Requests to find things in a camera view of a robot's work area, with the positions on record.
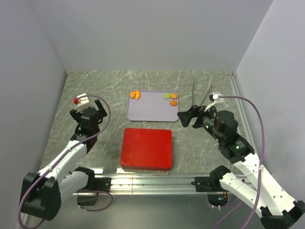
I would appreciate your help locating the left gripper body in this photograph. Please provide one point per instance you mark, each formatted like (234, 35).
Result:
(100, 111)

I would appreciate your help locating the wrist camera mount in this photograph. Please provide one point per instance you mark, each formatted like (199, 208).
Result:
(82, 102)
(215, 98)

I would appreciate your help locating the small orange flower cookie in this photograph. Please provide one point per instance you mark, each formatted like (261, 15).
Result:
(174, 96)

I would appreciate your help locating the orange fish cookie corner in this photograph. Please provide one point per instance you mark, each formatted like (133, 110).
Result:
(137, 95)

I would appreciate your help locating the metal tongs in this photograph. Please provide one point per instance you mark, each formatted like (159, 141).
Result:
(198, 98)

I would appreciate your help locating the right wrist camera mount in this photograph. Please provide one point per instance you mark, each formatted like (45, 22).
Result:
(215, 98)

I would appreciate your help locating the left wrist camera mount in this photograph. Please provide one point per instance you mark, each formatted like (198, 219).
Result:
(82, 102)

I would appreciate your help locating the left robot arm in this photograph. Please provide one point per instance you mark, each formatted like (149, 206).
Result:
(42, 193)

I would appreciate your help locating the lavender tray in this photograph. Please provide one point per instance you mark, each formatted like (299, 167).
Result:
(152, 107)

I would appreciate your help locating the aluminium rail frame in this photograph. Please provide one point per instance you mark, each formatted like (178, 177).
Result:
(195, 153)

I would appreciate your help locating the brown chip cookie right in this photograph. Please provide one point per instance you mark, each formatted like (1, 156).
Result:
(173, 103)

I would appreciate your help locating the red box lid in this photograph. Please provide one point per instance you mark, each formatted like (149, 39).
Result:
(147, 149)

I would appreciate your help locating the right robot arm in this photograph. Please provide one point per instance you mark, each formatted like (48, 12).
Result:
(273, 205)

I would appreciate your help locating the green macaron upper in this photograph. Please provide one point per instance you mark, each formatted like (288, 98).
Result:
(167, 95)

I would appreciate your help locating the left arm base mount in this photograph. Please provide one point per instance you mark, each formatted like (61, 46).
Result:
(89, 197)

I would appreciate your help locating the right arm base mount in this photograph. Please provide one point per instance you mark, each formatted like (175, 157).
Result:
(217, 197)

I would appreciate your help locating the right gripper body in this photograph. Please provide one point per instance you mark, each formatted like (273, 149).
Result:
(205, 118)

